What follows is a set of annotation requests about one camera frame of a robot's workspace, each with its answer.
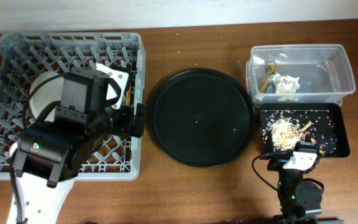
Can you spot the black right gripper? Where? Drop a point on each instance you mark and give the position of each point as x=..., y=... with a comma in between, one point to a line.
x=278, y=162

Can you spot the white round plate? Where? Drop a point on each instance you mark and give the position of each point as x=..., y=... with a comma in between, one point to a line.
x=48, y=93

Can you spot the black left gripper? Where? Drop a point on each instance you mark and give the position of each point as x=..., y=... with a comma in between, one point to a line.
x=127, y=125

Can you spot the white tissue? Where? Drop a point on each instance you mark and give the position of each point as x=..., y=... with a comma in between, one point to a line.
x=285, y=84

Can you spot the clear plastic bin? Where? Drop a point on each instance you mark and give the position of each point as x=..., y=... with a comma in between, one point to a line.
x=323, y=71

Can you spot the food scraps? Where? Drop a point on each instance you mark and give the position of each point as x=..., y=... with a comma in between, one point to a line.
x=281, y=130

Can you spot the wooden chopstick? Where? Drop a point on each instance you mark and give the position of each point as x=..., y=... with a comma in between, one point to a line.
x=128, y=96

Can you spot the round black tray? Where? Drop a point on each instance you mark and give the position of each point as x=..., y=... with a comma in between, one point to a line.
x=201, y=118

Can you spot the grey plastic dishwasher rack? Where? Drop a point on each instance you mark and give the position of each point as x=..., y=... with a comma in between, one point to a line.
x=23, y=57

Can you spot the pink cup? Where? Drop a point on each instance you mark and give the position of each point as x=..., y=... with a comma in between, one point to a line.
x=13, y=148

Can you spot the black rectangular tray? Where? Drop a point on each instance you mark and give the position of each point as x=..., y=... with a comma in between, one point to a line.
x=343, y=145

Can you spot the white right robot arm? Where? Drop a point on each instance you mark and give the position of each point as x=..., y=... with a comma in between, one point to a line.
x=300, y=197

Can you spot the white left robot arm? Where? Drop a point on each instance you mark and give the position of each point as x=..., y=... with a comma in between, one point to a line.
x=48, y=155

